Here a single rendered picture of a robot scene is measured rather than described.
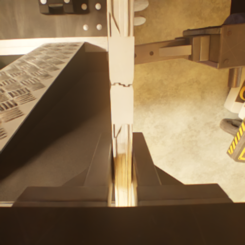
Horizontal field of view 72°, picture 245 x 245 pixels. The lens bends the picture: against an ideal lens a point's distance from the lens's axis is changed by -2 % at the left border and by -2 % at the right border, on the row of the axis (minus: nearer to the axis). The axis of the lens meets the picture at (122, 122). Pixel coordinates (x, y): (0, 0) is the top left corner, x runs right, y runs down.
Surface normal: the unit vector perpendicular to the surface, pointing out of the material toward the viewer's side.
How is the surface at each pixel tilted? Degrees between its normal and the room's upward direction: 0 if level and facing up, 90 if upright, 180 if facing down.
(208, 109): 0
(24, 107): 80
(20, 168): 90
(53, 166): 90
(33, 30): 0
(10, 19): 0
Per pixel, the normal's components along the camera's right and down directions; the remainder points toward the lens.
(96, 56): 0.01, 0.44
